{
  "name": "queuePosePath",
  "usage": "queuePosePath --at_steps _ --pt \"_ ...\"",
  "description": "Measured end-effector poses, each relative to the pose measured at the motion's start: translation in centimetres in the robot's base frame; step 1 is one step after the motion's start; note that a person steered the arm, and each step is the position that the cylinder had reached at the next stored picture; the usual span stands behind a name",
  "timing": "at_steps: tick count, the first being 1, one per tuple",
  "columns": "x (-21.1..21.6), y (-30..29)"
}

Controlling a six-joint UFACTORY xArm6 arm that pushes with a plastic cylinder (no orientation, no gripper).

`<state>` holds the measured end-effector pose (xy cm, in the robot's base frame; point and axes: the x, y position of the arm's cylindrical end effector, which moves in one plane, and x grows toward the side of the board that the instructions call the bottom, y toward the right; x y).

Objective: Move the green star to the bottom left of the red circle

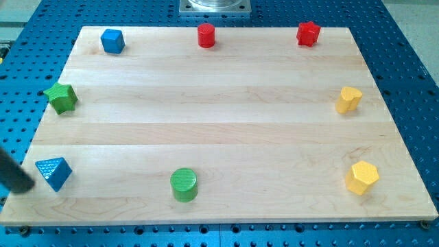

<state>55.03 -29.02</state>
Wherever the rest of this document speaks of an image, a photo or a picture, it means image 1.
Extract red wooden star block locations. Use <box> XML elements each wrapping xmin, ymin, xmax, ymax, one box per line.
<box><xmin>296</xmin><ymin>21</ymin><xmax>321</xmax><ymax>47</ymax></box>

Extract green wooden star block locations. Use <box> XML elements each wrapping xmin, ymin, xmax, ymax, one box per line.
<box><xmin>43</xmin><ymin>82</ymin><xmax>78</xmax><ymax>115</ymax></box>

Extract light wooden board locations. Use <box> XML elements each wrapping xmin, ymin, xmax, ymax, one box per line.
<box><xmin>1</xmin><ymin>26</ymin><xmax>438</xmax><ymax>226</ymax></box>

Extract blue wooden cube block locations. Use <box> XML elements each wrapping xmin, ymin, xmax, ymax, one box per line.
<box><xmin>100</xmin><ymin>29</ymin><xmax>125</xmax><ymax>54</ymax></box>

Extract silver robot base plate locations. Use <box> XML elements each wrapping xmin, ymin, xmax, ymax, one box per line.
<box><xmin>178</xmin><ymin>0</ymin><xmax>252</xmax><ymax>16</ymax></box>

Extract yellow wooden hexagon block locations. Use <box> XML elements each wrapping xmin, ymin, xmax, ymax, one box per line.
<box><xmin>345</xmin><ymin>161</ymin><xmax>379</xmax><ymax>196</ymax></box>

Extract red wooden cylinder block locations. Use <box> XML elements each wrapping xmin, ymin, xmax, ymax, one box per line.
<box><xmin>197</xmin><ymin>23</ymin><xmax>215</xmax><ymax>48</ymax></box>

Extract blue wooden triangle block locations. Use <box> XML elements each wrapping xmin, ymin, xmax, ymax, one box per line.
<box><xmin>35</xmin><ymin>157</ymin><xmax>72</xmax><ymax>192</ymax></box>

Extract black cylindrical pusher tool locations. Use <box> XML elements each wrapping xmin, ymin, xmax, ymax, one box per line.
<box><xmin>1</xmin><ymin>148</ymin><xmax>35</xmax><ymax>194</ymax></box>

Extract yellow wooden heart block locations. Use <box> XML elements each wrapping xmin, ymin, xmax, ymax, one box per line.
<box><xmin>335</xmin><ymin>86</ymin><xmax>363</xmax><ymax>114</ymax></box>

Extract green wooden cylinder block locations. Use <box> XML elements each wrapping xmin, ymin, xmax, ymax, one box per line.
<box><xmin>170</xmin><ymin>167</ymin><xmax>198</xmax><ymax>202</ymax></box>

